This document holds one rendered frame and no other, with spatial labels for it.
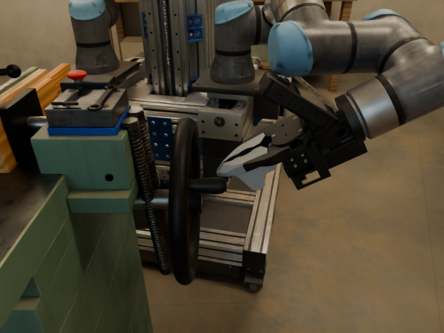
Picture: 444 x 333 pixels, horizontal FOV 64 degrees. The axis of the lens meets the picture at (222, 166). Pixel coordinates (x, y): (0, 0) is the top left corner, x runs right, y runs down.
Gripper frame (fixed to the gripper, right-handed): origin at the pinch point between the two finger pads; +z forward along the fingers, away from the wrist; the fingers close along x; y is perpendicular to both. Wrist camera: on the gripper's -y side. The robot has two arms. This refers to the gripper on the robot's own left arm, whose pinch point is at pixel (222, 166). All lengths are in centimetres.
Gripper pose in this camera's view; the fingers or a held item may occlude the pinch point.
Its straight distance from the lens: 53.5
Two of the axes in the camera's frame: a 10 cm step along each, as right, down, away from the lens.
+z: -8.7, 4.2, 2.7
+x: 0.1, -5.3, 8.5
